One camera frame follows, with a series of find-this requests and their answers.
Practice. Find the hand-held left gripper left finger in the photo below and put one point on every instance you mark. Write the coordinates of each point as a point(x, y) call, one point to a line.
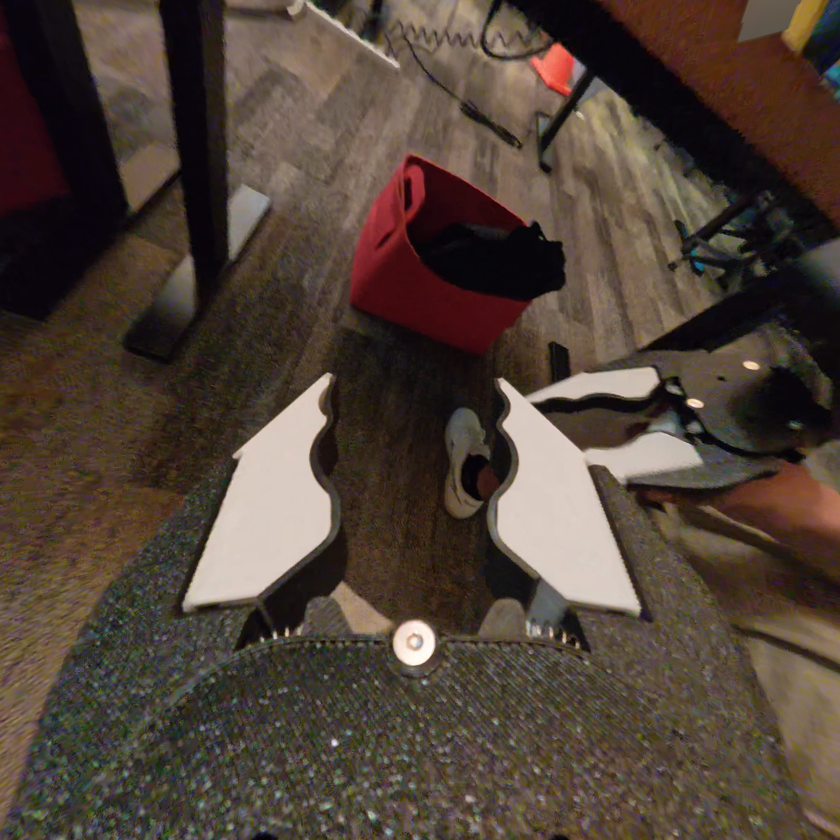
point(275, 512)

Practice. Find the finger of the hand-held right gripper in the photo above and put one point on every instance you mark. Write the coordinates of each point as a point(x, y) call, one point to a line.
point(604, 384)
point(646, 456)

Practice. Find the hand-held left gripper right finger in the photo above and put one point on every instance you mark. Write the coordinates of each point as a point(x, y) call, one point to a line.
point(564, 525)

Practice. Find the person's right hand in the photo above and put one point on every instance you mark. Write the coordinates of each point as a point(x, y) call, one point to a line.
point(781, 518)

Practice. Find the white sneaker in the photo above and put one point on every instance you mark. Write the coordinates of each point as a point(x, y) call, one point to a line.
point(459, 433)

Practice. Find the office chair base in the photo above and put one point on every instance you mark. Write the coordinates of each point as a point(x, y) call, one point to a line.
point(689, 253)

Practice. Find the black cloth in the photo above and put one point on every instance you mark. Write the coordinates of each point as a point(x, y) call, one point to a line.
point(499, 262)

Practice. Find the red felt basket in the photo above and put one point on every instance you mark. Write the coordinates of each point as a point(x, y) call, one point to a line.
point(407, 295)

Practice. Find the orange cone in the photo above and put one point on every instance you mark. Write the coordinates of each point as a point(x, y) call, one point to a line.
point(554, 69)

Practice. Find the black table leg grey foot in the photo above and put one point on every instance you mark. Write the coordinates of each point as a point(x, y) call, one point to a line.
point(197, 131)

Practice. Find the black furniture panel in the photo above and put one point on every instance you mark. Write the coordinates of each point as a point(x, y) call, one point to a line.
point(85, 164)

